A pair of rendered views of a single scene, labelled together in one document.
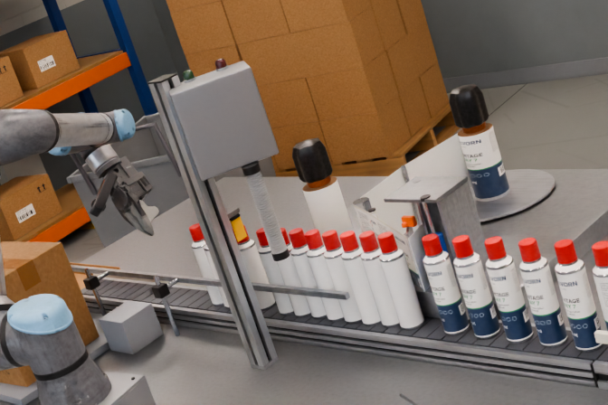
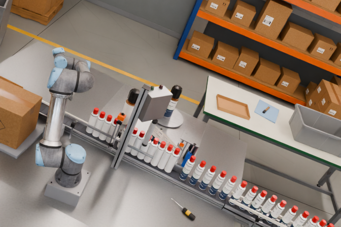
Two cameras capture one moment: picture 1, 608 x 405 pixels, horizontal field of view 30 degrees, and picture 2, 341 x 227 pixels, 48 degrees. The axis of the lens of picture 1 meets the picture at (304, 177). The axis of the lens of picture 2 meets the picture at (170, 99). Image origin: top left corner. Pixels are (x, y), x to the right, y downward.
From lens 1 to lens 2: 1.83 m
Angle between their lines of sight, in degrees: 44
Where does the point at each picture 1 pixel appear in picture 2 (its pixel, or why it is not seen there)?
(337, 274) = (152, 150)
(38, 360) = (72, 169)
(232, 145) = (155, 114)
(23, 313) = (74, 154)
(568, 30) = not seen: outside the picture
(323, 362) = (136, 173)
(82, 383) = (79, 177)
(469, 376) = (185, 194)
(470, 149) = (171, 104)
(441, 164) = not seen: hidden behind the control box
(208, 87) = (161, 98)
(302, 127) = not seen: outside the picture
